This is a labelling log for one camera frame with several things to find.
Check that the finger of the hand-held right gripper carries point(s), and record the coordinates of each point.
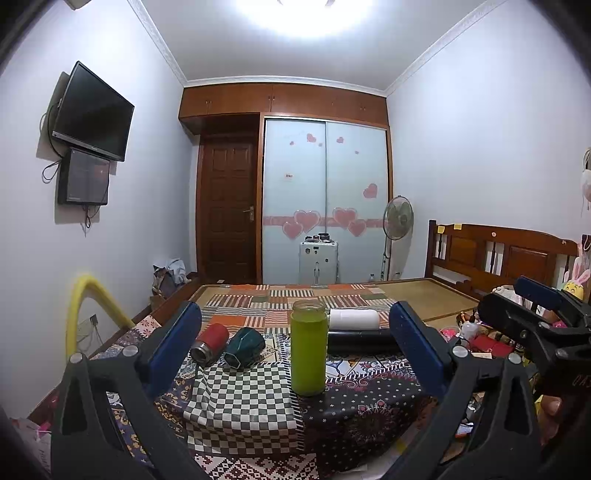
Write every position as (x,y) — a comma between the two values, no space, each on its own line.
(547,295)
(508,318)

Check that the dark green faceted cup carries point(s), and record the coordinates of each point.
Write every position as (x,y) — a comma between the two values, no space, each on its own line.
(244,348)

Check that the black cylindrical cup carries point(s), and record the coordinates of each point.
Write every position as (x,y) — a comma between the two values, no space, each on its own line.
(360,342)

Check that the standing electric fan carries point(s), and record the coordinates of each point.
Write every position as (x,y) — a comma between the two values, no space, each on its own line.
(398,217)

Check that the checkered cloth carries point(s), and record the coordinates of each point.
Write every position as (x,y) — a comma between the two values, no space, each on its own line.
(240,406)

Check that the white cylinder bottle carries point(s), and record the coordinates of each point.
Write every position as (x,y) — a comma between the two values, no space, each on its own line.
(353,319)

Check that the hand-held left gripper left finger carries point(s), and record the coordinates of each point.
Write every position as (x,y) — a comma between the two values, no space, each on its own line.
(173,350)

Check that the patchwork printed blanket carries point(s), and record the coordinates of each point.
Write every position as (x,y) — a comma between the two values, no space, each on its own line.
(369,415)

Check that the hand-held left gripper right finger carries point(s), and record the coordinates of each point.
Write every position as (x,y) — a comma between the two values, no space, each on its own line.
(415,350)

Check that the wardrobe with heart stickers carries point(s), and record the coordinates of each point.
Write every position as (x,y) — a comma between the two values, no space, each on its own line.
(323,194)

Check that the pile of clothes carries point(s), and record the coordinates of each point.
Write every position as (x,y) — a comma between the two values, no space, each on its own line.
(171,274)

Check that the white box appliance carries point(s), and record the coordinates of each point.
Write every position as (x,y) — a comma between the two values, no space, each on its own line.
(318,261)

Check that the ceiling light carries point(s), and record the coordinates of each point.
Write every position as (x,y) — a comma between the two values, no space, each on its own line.
(304,14)

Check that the red box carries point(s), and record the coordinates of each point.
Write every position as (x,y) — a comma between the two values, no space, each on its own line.
(487,344)

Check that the yellow foam tube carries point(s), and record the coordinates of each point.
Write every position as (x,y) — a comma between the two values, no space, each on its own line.
(81,300)

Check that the yellow plush toy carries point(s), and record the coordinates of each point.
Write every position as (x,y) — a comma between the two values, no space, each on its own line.
(572,290)

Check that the wooden bed headboard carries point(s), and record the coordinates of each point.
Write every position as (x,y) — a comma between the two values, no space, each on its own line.
(503,254)

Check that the person's right hand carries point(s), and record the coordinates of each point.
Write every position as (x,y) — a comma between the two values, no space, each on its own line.
(550,417)

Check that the brown wooden door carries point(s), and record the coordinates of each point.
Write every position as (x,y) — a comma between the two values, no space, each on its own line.
(228,207)

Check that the wall-mounted black television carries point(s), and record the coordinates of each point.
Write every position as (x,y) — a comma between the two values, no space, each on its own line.
(92,113)

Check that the small white bottle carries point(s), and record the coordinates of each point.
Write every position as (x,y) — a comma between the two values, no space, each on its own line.
(468,330)

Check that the pink rabbit plush toy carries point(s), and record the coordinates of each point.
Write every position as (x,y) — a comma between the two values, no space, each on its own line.
(584,272)

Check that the black wall box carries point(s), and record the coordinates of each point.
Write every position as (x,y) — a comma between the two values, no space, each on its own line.
(85,177)

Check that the green glass cup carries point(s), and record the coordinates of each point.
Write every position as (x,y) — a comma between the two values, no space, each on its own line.
(308,350)

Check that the red metal cup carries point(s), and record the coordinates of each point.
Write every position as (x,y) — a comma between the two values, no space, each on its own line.
(211,344)

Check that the wooden overhead cabinet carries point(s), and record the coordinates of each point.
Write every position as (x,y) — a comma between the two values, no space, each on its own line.
(286,99)

